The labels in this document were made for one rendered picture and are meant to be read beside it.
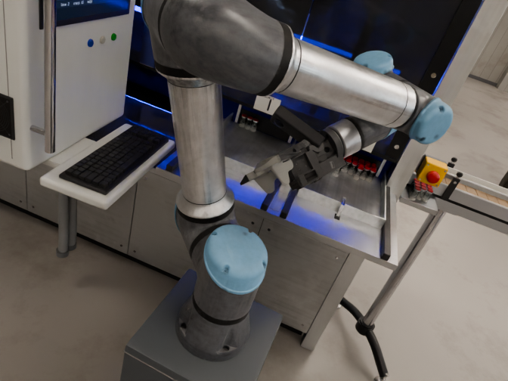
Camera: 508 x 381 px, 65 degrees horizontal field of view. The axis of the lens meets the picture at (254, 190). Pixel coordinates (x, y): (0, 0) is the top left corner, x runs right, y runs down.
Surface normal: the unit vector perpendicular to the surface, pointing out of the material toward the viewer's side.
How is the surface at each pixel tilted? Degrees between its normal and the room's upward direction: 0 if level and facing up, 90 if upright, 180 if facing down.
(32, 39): 90
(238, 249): 7
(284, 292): 90
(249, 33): 56
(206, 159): 91
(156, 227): 90
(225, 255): 8
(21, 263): 0
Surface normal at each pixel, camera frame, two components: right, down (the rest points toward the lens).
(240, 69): -0.02, 0.70
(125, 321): 0.26, -0.81
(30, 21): 0.93, 0.35
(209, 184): 0.36, 0.59
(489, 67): -0.35, 0.42
